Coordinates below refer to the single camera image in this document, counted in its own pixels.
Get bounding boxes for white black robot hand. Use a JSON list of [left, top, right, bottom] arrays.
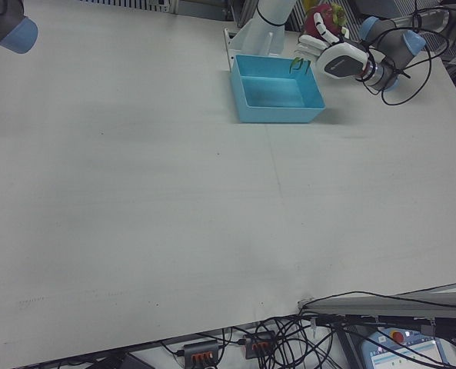
[[295, 12, 371, 81]]

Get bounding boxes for red dragon fruit green leaves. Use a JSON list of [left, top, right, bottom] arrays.
[[288, 2, 348, 76]]

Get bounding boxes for light blue plastic bin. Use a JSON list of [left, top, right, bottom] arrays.
[[229, 54, 327, 125]]

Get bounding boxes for aluminium profile bar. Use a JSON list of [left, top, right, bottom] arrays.
[[298, 282, 456, 321]]

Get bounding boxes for grey hub orange buttons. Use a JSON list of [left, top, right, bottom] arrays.
[[244, 332, 278, 361], [183, 340, 219, 366]]

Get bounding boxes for robot teach pendant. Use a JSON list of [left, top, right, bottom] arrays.
[[360, 325, 456, 369]]

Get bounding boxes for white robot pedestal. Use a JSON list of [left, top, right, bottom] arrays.
[[222, 0, 298, 58]]

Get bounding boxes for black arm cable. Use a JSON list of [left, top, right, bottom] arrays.
[[360, 0, 450, 107]]

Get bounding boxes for black tangled cables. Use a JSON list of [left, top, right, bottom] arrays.
[[158, 314, 354, 369]]

